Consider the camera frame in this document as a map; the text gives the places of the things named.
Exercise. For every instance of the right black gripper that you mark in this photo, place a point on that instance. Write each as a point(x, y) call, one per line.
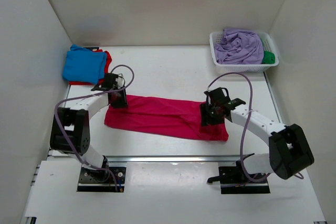
point(206, 119)

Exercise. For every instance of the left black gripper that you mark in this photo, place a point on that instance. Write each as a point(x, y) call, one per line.
point(123, 103)

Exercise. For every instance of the magenta t shirt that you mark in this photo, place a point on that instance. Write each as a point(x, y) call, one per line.
point(168, 117)

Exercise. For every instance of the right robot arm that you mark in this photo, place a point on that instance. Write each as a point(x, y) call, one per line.
point(288, 149)

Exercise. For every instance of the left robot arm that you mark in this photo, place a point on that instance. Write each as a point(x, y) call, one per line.
point(70, 132)

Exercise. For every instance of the red folded t shirt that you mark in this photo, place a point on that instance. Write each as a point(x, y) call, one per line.
point(105, 70)

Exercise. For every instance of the blue folded t shirt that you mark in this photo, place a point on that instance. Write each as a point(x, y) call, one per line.
point(83, 65)

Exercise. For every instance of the lavender t shirt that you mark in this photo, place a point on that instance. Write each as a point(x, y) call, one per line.
point(239, 47)

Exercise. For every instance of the white plastic basket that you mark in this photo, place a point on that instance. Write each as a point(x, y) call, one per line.
point(268, 45)

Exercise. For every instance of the green t shirt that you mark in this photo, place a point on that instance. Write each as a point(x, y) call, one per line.
point(269, 58)

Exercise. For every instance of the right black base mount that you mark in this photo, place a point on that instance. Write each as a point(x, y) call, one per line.
point(233, 182)

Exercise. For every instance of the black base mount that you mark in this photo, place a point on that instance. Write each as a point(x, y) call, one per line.
point(233, 182)
point(99, 181)

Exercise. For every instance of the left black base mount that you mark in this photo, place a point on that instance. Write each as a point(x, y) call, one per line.
point(99, 181)

